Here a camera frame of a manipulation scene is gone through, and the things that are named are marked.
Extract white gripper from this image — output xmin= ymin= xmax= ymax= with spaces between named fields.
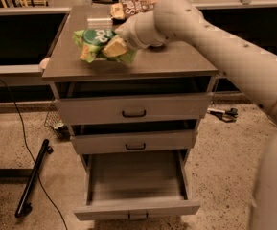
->
xmin=102 ymin=11 xmax=167 ymax=58

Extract green rice chip bag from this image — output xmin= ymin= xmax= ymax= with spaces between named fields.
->
xmin=72 ymin=29 xmax=136 ymax=63

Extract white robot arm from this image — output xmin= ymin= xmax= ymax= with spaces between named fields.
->
xmin=116 ymin=0 xmax=277 ymax=230

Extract brown snack bag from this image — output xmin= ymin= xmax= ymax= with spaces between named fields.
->
xmin=110 ymin=0 xmax=159 ymax=20

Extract top drawer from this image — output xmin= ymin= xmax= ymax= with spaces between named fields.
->
xmin=55 ymin=76 xmax=211 ymax=125

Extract drawer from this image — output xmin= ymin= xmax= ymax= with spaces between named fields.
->
xmin=55 ymin=76 xmax=211 ymax=125
xmin=71 ymin=120 xmax=197 ymax=154
xmin=74 ymin=150 xmax=200 ymax=221

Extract grey drawer cabinet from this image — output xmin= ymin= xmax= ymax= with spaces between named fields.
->
xmin=41 ymin=2 xmax=221 ymax=222

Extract middle drawer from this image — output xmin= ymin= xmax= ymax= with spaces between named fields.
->
xmin=71 ymin=120 xmax=197 ymax=154

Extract bottom drawer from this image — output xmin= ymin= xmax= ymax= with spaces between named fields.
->
xmin=74 ymin=150 xmax=200 ymax=221

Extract white bowl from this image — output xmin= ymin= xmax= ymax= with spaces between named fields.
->
xmin=149 ymin=44 xmax=169 ymax=51

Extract small round white object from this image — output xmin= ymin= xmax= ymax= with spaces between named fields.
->
xmin=39 ymin=57 xmax=50 ymax=70

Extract scissors on floor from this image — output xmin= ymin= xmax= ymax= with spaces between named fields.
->
xmin=207 ymin=108 xmax=238 ymax=123

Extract black stand leg with casters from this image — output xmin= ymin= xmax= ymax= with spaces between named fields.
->
xmin=14 ymin=139 xmax=54 ymax=219

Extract wire mesh basket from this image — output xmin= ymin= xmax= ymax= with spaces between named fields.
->
xmin=44 ymin=102 xmax=70 ymax=140

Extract black floor cable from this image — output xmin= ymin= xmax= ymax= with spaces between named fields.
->
xmin=0 ymin=75 xmax=69 ymax=230

